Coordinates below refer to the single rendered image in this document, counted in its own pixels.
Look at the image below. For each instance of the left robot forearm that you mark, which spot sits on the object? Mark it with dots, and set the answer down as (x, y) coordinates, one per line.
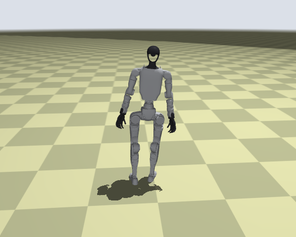
(126, 102)

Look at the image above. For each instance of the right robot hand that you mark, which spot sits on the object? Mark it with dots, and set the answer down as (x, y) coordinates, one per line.
(172, 123)

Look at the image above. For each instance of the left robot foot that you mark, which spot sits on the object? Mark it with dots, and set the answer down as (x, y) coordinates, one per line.
(134, 180)

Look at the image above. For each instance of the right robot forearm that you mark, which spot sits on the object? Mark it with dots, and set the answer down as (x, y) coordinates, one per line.
(170, 107)

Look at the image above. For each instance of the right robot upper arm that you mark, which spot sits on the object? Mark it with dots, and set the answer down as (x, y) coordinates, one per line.
(168, 83)

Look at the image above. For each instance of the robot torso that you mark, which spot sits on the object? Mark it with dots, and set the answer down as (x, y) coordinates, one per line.
(150, 88)

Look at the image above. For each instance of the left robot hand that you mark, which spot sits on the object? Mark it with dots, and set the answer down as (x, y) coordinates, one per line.
(120, 119)

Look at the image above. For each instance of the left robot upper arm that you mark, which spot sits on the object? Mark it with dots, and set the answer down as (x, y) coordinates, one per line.
(132, 81)

